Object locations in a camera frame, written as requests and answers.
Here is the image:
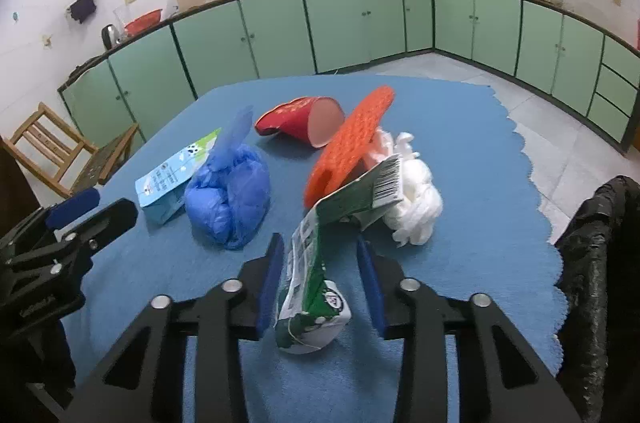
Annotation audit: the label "blue scalloped mat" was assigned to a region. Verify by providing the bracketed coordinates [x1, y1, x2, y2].
[60, 76, 569, 423]

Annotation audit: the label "black induction cooker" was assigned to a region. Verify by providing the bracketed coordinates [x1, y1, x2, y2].
[67, 58, 108, 84]

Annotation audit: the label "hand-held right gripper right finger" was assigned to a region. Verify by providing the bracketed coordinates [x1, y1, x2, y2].
[356, 237, 583, 423]

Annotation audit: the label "wooden chair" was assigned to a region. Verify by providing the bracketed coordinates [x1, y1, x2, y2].
[2, 102, 141, 199]

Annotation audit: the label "clear plastic jug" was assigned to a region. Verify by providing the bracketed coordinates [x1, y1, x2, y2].
[114, 3, 132, 39]

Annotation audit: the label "white plastic bag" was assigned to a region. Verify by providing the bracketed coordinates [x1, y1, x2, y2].
[362, 128, 444, 247]

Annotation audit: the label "steel electric kettle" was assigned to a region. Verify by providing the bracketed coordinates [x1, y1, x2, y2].
[101, 23, 126, 50]

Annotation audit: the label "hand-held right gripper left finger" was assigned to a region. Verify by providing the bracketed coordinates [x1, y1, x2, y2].
[65, 233, 286, 423]

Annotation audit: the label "light blue carton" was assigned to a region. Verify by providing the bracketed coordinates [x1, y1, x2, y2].
[135, 128, 223, 224]

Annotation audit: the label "red paper cup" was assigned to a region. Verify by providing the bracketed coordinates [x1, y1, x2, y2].
[255, 96, 346, 149]

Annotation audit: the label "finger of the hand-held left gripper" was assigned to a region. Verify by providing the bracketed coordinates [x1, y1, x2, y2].
[10, 198, 139, 285]
[0, 188, 102, 254]

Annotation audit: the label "green white milk carton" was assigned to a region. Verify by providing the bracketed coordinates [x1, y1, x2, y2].
[275, 153, 406, 355]

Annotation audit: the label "dark towel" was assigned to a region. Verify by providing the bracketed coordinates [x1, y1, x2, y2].
[69, 0, 98, 24]

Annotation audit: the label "black bag lined trash bin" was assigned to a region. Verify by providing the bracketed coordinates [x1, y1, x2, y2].
[554, 176, 640, 423]

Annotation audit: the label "red basin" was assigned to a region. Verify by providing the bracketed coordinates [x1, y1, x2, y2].
[124, 9, 163, 36]

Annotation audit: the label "green base cabinets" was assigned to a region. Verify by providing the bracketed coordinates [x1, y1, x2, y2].
[57, 0, 640, 159]

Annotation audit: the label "blue plastic bag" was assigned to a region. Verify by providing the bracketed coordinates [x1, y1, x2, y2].
[185, 106, 272, 251]

